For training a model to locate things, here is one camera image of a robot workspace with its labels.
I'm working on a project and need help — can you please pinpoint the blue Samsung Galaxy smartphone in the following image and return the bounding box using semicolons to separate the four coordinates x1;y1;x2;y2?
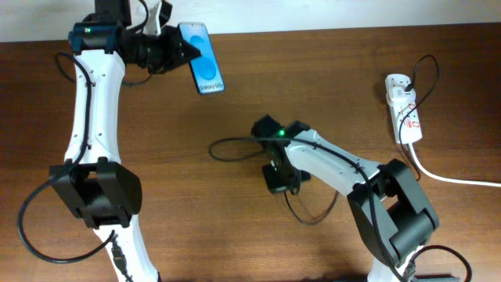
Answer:
178;22;225;96

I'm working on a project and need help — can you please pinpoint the black USB charging cable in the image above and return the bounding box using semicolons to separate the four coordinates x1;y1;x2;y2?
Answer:
282;54;440;226

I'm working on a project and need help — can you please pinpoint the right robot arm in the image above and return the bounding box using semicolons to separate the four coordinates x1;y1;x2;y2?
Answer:
250;115;439;281

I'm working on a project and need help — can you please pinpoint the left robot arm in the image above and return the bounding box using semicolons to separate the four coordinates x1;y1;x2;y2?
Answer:
49;1;200;281

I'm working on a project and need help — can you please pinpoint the white USB charger adapter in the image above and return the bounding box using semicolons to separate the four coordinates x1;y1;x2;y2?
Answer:
386;87;416;107

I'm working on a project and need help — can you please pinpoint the white power strip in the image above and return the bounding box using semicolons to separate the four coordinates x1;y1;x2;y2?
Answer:
385;74;423;144

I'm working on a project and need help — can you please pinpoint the white power strip cord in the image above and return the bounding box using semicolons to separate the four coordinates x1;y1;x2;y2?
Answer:
405;142;501;188

